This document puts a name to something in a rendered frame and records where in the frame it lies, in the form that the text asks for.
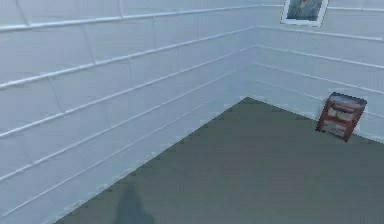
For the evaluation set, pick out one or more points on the white framed wall picture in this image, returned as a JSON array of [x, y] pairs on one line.
[[304, 9]]

